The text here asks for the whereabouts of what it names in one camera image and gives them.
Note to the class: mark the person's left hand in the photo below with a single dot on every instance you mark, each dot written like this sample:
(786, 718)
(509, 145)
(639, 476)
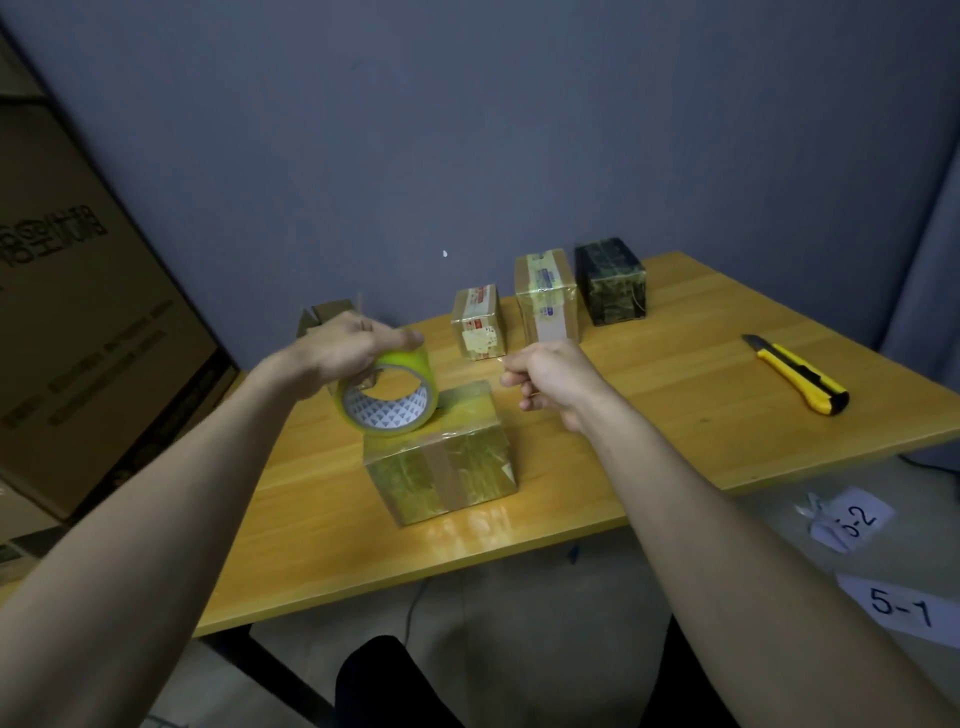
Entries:
(337, 352)

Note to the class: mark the person's right hand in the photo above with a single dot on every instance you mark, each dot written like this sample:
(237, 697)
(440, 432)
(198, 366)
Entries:
(555, 379)

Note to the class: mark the yellow tape roll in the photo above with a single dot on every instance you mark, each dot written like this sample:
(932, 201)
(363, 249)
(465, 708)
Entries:
(390, 409)

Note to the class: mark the brown box with white label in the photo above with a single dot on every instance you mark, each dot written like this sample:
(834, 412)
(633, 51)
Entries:
(547, 296)

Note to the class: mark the small carton red label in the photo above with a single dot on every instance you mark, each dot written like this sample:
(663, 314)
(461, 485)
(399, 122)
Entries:
(480, 322)

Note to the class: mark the black cardboard box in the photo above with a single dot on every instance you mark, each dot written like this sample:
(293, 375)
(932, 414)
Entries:
(611, 281)

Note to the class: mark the small carton yellow tape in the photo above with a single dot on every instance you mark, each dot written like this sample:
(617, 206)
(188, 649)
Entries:
(442, 465)

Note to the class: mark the person's left forearm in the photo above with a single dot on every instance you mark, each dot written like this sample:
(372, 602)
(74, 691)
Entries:
(127, 555)

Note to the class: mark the person's right forearm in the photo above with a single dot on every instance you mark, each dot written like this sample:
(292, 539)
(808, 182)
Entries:
(765, 585)

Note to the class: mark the person's black trousers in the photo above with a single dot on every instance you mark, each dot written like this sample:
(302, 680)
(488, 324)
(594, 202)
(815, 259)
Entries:
(390, 686)

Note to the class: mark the yellow utility knife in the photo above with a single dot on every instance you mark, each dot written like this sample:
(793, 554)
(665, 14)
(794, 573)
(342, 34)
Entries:
(802, 375)

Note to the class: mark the large flat brown carton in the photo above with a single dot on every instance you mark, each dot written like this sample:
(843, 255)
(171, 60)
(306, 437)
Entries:
(82, 337)

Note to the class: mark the black table leg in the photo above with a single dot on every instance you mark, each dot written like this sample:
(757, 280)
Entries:
(270, 671)

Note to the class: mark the grey pleated curtain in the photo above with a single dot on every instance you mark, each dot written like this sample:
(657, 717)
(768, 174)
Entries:
(926, 315)

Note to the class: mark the wide white paper floor label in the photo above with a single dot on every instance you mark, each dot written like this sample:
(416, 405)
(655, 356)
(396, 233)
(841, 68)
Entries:
(904, 604)

